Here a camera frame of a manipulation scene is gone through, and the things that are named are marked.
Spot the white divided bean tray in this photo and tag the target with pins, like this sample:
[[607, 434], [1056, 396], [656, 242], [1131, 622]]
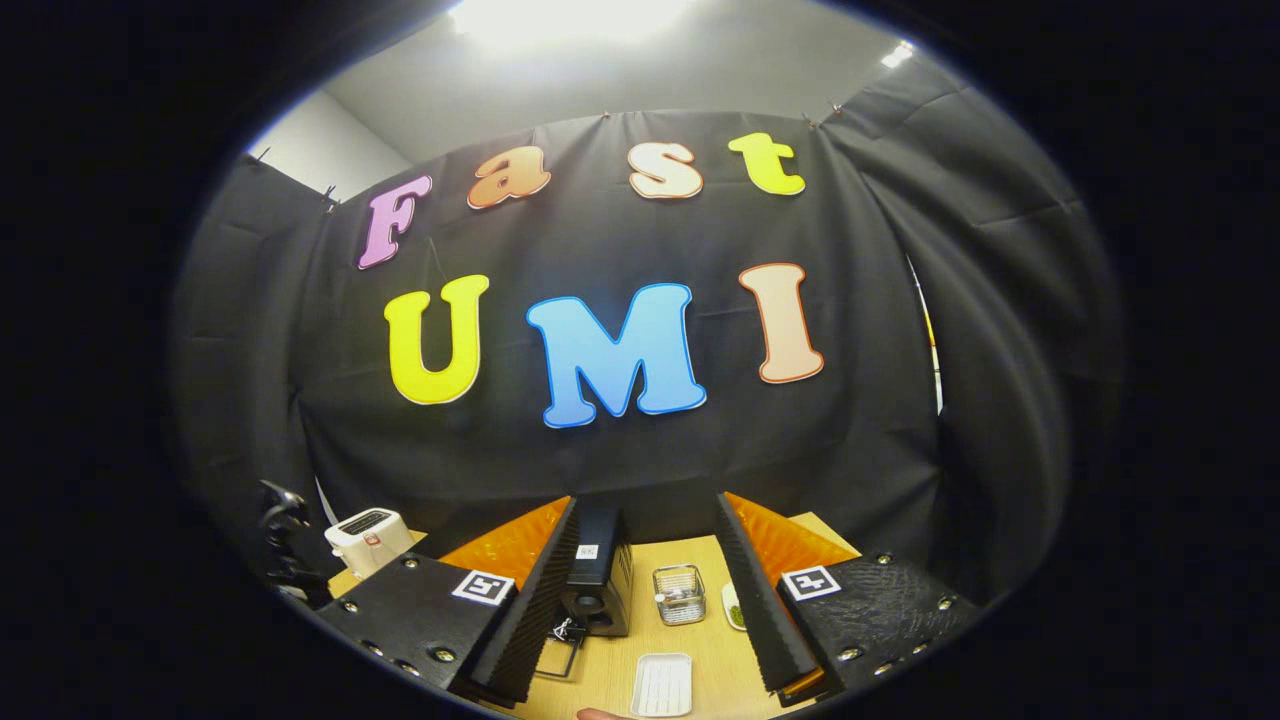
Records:
[[733, 610]]

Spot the large ceiling light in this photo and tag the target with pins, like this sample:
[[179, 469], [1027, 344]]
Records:
[[570, 20]]

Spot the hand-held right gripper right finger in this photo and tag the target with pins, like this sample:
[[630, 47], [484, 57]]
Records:
[[760, 600]]

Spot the white toaster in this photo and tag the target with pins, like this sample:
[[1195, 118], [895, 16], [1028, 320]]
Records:
[[365, 540]]

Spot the metal spring door pull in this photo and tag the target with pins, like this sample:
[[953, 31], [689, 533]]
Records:
[[568, 630]]

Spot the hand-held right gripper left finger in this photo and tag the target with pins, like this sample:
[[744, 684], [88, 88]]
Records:
[[540, 600]]

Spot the small ceiling light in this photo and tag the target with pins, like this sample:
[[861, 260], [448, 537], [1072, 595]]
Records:
[[897, 55]]

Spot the white rectangular plate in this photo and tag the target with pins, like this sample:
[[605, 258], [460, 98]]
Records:
[[662, 685]]

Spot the black electric oven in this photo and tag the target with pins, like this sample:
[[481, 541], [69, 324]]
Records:
[[600, 580]]

